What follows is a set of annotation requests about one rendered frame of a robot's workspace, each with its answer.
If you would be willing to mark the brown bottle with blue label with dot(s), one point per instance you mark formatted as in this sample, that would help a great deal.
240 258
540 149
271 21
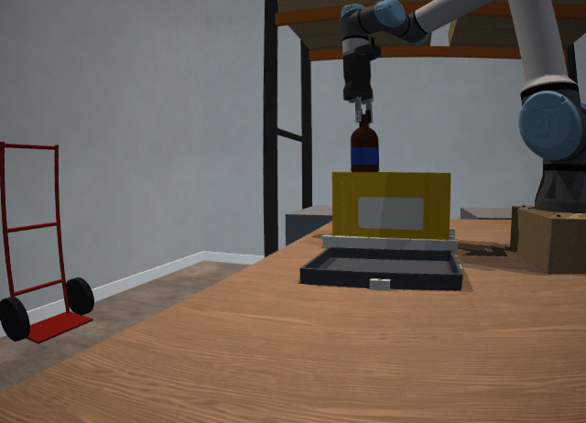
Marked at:
364 148

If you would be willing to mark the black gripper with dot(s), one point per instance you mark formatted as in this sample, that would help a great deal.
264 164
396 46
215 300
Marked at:
357 74

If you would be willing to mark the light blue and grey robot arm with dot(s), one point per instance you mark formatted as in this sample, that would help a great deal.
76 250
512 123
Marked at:
550 124

